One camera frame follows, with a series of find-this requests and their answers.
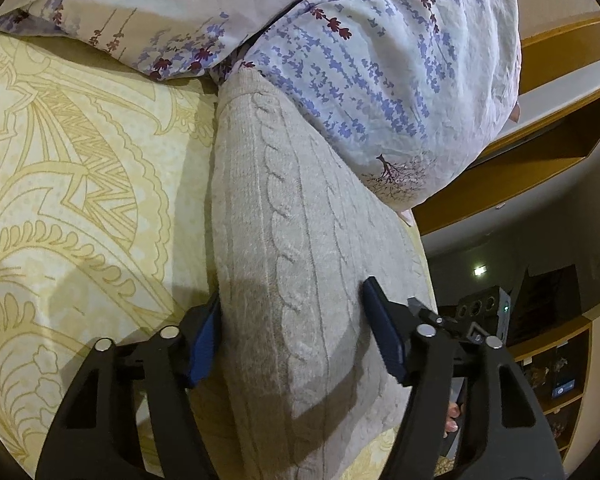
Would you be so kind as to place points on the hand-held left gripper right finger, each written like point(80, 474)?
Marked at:
point(382, 325)

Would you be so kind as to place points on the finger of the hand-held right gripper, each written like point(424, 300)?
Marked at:
point(455, 327)

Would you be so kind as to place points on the person's right hand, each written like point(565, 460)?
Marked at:
point(452, 417)

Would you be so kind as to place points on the pink floral pillow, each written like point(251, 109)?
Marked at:
point(145, 5)

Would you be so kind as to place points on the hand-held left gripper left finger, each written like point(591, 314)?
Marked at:
point(205, 340)

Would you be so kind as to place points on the green lit sign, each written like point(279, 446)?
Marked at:
point(480, 270)

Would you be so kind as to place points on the white blue floral pillow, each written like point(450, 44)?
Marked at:
point(405, 75)

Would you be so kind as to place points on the black speaker box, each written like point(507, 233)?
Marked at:
point(480, 307)

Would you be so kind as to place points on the yellow patterned bedsheet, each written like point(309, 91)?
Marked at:
point(80, 185)

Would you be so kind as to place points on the wooden shelf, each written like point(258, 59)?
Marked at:
point(575, 355)

